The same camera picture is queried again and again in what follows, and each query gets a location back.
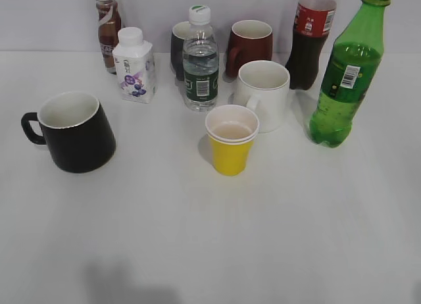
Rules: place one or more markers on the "cola bottle red label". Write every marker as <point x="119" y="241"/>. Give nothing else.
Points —
<point x="311" y="28"/>

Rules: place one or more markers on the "green plastic soda bottle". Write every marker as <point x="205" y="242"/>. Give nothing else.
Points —
<point x="356" y="55"/>

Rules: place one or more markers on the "black mug white interior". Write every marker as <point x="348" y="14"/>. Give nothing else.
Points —
<point x="75" y="129"/>

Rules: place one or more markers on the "dark red ceramic mug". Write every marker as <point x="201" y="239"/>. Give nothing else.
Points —
<point x="250" y="40"/>

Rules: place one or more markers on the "white ceramic mug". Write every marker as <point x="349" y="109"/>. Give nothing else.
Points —
<point x="262" y="86"/>

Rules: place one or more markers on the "dark grey mug behind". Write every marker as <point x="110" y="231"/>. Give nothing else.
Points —
<point x="179" y="34"/>

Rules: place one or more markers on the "brown coffee drink bottle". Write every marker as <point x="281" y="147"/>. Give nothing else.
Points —
<point x="109" y="23"/>

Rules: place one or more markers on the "white yogurt drink bottle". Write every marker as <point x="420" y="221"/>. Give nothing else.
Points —
<point x="135" y="66"/>

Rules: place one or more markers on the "clear water bottle green label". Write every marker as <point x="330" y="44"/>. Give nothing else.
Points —
<point x="200" y="61"/>

